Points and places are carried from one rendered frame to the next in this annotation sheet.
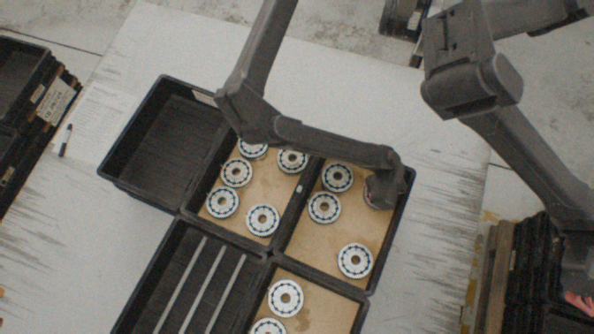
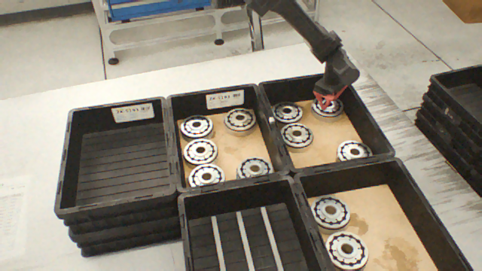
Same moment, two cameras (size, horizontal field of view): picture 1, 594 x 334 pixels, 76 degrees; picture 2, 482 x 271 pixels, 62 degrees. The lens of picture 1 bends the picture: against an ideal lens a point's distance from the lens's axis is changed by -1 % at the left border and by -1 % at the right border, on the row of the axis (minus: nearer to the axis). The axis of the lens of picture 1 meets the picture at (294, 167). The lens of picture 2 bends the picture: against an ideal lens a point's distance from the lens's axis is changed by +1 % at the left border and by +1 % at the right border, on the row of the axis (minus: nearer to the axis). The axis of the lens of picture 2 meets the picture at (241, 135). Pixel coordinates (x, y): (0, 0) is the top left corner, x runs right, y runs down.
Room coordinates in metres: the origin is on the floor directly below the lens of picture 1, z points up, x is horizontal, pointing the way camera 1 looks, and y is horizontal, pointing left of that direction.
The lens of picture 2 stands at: (-0.25, 0.61, 1.75)
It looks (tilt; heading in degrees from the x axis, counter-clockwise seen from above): 45 degrees down; 320
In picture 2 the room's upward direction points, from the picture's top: 2 degrees counter-clockwise
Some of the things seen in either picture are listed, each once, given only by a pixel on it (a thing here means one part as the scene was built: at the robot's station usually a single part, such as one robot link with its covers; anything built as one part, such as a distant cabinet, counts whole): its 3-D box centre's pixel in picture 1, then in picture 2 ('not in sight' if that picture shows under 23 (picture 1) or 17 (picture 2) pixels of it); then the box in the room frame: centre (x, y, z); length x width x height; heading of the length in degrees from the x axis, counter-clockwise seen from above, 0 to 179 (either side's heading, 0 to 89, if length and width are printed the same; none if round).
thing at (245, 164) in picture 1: (236, 172); (200, 151); (0.46, 0.19, 0.86); 0.10 x 0.10 x 0.01
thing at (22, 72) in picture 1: (32, 100); not in sight; (1.15, 1.29, 0.37); 0.40 x 0.30 x 0.45; 156
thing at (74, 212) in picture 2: (170, 138); (117, 150); (0.57, 0.39, 0.92); 0.40 x 0.30 x 0.02; 151
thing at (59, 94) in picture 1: (56, 101); not in sight; (1.10, 1.14, 0.41); 0.31 x 0.02 x 0.16; 156
